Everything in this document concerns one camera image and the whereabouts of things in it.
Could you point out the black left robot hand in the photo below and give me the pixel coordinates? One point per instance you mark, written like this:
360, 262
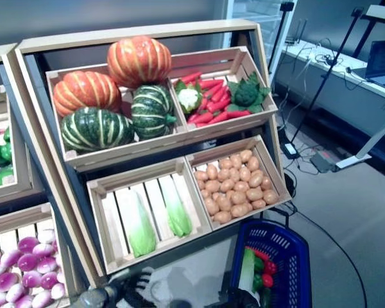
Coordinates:
138, 285

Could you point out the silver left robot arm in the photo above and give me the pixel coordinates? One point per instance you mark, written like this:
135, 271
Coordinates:
94, 296

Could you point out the napa cabbage in basket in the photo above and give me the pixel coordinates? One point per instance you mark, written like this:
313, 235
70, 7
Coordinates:
247, 272

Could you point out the blue plastic shopping basket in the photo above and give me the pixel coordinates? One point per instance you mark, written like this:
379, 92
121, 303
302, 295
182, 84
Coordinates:
288, 253

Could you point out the large napa cabbage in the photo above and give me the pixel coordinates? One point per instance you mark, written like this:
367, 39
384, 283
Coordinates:
139, 227

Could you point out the wooden crate with cabbages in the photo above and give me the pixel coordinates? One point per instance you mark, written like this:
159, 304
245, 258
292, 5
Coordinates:
110, 221

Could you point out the slim napa cabbage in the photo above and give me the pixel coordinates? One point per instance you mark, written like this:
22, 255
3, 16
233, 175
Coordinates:
178, 215

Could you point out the brown potato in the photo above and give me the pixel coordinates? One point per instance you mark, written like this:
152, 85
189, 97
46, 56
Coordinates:
227, 185
244, 174
205, 193
211, 206
240, 210
259, 204
234, 174
235, 160
256, 178
222, 217
254, 194
270, 197
212, 186
225, 164
211, 171
224, 202
246, 155
253, 163
200, 175
241, 186
223, 174
266, 183
239, 197

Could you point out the small green bell pepper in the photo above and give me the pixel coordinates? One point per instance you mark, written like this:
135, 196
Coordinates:
257, 283
259, 264

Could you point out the long red chili pepper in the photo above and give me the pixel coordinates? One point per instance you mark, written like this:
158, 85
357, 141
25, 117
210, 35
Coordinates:
260, 254

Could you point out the dark green vegetable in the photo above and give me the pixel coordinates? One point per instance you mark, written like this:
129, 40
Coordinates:
265, 297

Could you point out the red tomato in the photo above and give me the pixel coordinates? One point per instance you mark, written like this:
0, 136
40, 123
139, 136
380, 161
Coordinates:
267, 280
270, 268

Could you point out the wooden crate with pumpkins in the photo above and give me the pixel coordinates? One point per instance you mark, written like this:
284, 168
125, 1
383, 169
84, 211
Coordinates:
125, 152

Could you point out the wooden crate with turnips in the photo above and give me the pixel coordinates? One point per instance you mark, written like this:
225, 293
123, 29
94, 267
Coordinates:
16, 221

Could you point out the wide green striped pumpkin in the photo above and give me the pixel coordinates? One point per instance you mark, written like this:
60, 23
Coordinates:
94, 130

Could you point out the wooden crate with green peppers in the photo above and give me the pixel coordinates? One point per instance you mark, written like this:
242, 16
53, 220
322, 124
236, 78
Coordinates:
22, 167

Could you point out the green striped pumpkin with stem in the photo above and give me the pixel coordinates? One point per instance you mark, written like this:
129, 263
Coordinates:
152, 110

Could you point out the wooden crate with potatoes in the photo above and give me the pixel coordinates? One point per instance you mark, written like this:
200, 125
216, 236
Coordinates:
269, 167

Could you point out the wooden crate with carrots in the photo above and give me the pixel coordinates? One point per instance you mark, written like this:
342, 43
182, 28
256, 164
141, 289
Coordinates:
244, 123

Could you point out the white cauliflower with leaves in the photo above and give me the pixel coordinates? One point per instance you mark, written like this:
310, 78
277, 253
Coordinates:
188, 96

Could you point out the flat orange striped pumpkin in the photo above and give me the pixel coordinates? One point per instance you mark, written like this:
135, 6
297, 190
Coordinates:
85, 91

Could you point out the black power adapter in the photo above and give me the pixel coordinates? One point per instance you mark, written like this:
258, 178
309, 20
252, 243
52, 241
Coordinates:
291, 150

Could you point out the green broccoli with leaves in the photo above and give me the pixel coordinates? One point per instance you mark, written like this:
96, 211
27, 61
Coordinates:
247, 93

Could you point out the grey power strip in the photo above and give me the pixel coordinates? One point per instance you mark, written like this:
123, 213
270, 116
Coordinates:
322, 162

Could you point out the large orange striped pumpkin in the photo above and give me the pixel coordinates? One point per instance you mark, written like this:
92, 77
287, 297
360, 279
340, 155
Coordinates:
139, 61

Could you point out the slanted black tripod stand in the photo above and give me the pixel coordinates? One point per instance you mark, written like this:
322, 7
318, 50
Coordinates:
324, 80

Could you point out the white desk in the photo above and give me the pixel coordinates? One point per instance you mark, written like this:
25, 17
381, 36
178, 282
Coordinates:
356, 96

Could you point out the router with antennas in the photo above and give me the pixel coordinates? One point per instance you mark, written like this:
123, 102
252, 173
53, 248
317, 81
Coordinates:
296, 35

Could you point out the open grey laptop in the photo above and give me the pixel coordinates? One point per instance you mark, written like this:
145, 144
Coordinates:
383, 61

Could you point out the black rack with white board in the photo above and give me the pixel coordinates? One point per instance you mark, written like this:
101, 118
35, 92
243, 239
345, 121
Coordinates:
381, 13

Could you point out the neighbouring wooden shelf frame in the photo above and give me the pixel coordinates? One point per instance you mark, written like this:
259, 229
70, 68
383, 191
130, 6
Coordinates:
29, 150

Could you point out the wooden display shelf frame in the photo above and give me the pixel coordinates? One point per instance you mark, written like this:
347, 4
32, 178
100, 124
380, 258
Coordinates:
83, 40

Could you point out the white glass door frame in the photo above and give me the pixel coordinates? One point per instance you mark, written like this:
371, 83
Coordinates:
260, 16

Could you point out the black stand with camera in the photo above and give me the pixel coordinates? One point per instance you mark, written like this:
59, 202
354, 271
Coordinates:
284, 19

